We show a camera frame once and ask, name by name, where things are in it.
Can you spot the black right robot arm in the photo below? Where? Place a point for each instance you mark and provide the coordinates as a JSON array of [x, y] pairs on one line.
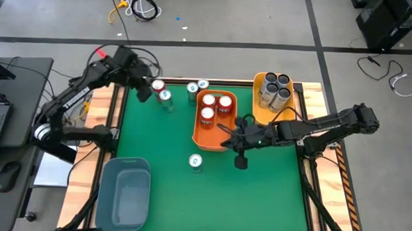
[[331, 128]]

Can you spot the black desk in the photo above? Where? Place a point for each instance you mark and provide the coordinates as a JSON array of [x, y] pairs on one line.
[[29, 97]]

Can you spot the black computer mouse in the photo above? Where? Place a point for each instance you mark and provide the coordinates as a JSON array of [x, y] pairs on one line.
[[8, 176]]

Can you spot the blue silver Red Bull can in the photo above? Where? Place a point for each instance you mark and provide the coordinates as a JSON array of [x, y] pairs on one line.
[[165, 95], [203, 84], [195, 161]]

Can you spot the white sheet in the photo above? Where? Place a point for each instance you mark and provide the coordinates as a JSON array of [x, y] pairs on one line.
[[50, 173]]

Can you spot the green table mat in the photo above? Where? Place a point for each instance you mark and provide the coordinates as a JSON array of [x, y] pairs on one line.
[[258, 201]]

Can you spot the black equipment case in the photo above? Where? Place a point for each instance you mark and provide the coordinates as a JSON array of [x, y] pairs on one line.
[[387, 22]]

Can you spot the yellow plastic bin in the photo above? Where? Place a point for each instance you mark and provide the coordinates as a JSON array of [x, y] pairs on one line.
[[261, 116]]

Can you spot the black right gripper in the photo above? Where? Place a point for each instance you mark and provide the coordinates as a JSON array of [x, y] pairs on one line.
[[257, 137]]

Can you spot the green can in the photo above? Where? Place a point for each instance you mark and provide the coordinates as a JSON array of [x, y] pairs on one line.
[[192, 88]]

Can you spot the yellow black hazard tape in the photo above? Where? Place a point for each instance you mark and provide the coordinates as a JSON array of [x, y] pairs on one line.
[[349, 191]]

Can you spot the black desk caster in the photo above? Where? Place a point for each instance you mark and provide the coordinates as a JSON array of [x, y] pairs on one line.
[[31, 216]]

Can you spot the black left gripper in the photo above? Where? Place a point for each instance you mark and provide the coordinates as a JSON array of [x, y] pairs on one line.
[[138, 72]]

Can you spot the red Fanta soda can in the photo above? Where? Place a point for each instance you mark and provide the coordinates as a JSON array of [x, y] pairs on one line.
[[207, 113], [225, 102], [158, 85], [208, 100]]

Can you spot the red tag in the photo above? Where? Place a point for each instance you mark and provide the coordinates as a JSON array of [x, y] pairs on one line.
[[100, 52]]

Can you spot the blue-grey plastic bin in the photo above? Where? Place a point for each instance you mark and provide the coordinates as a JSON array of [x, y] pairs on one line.
[[124, 195]]

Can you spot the orange plastic bin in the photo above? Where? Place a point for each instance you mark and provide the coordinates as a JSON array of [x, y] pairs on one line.
[[208, 138]]

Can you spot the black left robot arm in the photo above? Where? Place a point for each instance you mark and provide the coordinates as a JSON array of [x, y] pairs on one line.
[[76, 96]]

